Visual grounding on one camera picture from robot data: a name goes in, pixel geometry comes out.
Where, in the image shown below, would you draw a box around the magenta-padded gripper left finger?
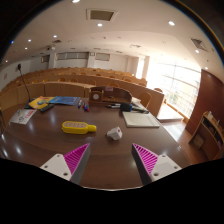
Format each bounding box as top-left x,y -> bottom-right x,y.
39,143 -> 92,186

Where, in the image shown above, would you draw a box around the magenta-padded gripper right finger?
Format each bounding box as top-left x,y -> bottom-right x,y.
131,143 -> 183,186

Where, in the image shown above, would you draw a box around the white charger with red button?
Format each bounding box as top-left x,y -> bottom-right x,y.
106,126 -> 123,141

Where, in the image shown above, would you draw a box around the yellow power strip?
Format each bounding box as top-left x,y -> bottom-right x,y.
61,120 -> 98,135

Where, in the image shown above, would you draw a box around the white notebook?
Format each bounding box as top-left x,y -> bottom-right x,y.
121,110 -> 161,129

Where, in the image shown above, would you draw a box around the black handheld microphone blue band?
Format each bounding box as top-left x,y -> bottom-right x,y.
120,102 -> 150,114

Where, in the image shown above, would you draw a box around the black remote control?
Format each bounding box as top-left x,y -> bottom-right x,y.
39,103 -> 55,113

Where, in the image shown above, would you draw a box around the wooden shelf unit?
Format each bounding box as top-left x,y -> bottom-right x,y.
188,110 -> 224,161

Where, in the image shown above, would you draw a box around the yellow book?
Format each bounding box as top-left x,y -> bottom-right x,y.
28,95 -> 56,110

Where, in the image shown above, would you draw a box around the white leaflet with red print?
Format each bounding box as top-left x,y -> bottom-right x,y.
9,108 -> 38,125

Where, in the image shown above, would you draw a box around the rows of wooden auditorium seats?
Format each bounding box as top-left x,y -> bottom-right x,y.
0,67 -> 165,118

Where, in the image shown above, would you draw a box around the wooden desk organizer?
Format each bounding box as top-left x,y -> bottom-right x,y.
88,85 -> 133,106

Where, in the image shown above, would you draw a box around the large bright window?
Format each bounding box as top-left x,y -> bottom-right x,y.
146,61 -> 202,118

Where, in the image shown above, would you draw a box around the black gooseneck microphone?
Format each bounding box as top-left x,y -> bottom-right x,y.
17,63 -> 34,110

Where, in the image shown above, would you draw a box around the small ceiling vent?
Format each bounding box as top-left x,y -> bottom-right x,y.
190,37 -> 208,52

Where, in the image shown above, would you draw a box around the recessed ceiling lights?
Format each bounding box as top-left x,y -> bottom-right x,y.
9,0 -> 201,54

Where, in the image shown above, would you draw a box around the large square ceiling vent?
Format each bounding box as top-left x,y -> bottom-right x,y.
86,8 -> 118,22

